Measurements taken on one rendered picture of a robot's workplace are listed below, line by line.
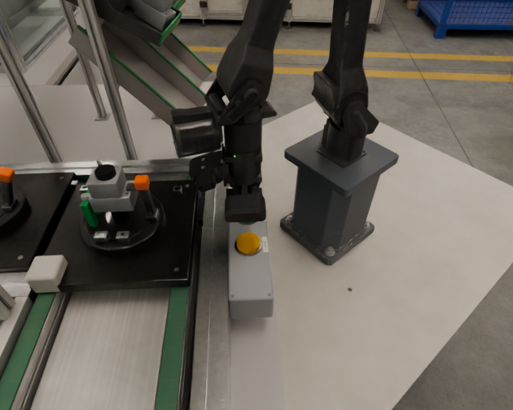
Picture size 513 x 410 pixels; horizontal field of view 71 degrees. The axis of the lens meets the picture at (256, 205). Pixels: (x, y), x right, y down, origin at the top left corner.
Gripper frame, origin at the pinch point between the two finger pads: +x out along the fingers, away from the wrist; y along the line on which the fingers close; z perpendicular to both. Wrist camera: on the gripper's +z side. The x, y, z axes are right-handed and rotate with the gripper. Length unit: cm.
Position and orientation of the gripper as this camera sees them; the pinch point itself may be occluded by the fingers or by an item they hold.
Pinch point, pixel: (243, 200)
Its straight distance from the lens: 63.8
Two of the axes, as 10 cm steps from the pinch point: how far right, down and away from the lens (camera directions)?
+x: -0.1, 7.2, 7.0
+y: 0.6, 7.0, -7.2
